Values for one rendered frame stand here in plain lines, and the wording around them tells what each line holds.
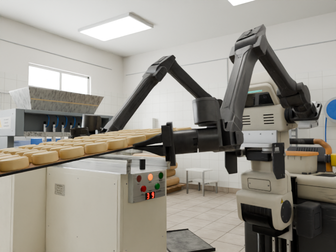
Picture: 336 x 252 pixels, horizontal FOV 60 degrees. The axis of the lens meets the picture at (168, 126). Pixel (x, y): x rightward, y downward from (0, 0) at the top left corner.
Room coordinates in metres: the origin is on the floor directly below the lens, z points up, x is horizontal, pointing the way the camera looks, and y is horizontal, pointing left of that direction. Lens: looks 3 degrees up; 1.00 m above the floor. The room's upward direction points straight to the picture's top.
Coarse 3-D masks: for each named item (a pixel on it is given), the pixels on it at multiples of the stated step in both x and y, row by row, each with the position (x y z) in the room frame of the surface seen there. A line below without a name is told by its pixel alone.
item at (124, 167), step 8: (80, 160) 1.59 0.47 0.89; (88, 160) 1.54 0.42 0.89; (96, 160) 1.49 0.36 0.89; (104, 160) 1.45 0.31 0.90; (112, 160) 1.41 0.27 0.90; (120, 160) 1.39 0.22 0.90; (128, 160) 1.35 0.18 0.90; (80, 168) 1.59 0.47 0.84; (88, 168) 1.54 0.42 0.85; (96, 168) 1.50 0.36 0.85; (104, 168) 1.45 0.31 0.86; (112, 168) 1.41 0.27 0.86; (120, 168) 1.38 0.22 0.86; (128, 168) 1.36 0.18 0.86
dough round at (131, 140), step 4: (128, 136) 0.76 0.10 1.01; (132, 136) 0.74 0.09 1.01; (136, 136) 0.73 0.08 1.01; (140, 136) 0.73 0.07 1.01; (144, 136) 0.74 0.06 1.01; (128, 140) 0.73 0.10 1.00; (132, 140) 0.72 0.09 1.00; (136, 140) 0.72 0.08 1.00; (140, 140) 0.73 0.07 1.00; (128, 144) 0.74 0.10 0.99
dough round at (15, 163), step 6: (24, 156) 0.56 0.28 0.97; (0, 162) 0.53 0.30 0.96; (6, 162) 0.53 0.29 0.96; (12, 162) 0.53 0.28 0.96; (18, 162) 0.54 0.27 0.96; (24, 162) 0.55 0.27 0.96; (0, 168) 0.54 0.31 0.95; (6, 168) 0.53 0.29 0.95; (12, 168) 0.53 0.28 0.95; (18, 168) 0.54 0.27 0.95
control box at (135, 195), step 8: (128, 176) 1.40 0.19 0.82; (136, 176) 1.40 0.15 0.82; (144, 176) 1.44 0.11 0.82; (152, 176) 1.48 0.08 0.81; (128, 184) 1.40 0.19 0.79; (136, 184) 1.40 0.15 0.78; (144, 184) 1.44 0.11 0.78; (152, 184) 1.49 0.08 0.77; (160, 184) 1.53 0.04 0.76; (128, 192) 1.40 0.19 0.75; (136, 192) 1.40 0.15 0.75; (144, 192) 1.44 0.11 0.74; (160, 192) 1.54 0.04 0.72; (128, 200) 1.40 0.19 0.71; (136, 200) 1.40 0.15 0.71
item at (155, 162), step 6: (96, 156) 1.97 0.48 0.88; (102, 156) 1.93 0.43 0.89; (108, 156) 1.89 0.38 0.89; (114, 156) 1.85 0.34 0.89; (120, 156) 1.81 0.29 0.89; (126, 156) 1.78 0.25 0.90; (132, 156) 1.74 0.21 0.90; (138, 156) 1.71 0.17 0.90; (144, 156) 1.70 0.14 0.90; (132, 162) 1.75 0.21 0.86; (138, 162) 1.71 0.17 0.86; (150, 162) 1.65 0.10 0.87; (156, 162) 1.62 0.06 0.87; (162, 162) 1.59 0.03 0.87; (168, 162) 1.58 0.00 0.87; (162, 168) 1.59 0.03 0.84; (168, 168) 1.58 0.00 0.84
